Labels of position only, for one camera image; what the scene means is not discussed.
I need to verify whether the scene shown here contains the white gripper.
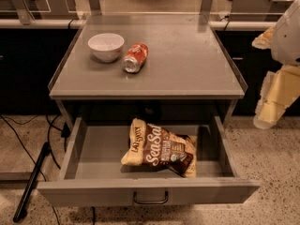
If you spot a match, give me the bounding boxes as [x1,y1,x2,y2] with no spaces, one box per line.
[252,26,300,129]

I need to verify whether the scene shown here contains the brown sea salt chip bag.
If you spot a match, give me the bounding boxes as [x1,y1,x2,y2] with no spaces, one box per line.
[121,118,197,178]

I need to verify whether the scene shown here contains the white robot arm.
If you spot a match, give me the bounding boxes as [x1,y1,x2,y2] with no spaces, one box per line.
[252,0,300,129]

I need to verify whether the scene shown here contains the grey cabinet with counter top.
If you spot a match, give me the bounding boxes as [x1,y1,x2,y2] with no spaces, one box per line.
[49,14,247,126]

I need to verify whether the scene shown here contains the grey open top drawer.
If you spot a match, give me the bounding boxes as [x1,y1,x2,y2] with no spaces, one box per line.
[37,116,260,207]

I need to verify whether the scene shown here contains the orange soda can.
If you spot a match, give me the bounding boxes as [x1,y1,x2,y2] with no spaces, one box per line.
[122,43,148,73]

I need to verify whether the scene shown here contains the white ceramic bowl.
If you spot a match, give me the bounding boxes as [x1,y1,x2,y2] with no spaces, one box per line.
[88,33,125,63]

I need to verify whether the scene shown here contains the left background desk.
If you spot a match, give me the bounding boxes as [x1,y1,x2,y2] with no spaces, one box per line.
[0,0,78,20]

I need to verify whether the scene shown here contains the black bar on floor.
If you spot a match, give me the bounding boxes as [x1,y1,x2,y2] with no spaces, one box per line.
[13,142,50,223]

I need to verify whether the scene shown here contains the dark metal drawer handle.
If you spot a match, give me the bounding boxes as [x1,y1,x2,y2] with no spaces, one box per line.
[133,191,169,205]

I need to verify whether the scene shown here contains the white horizontal rail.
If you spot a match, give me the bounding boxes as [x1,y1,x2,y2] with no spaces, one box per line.
[0,15,277,32]

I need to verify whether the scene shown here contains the black floor cable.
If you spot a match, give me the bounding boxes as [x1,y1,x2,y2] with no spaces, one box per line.
[0,113,71,225]

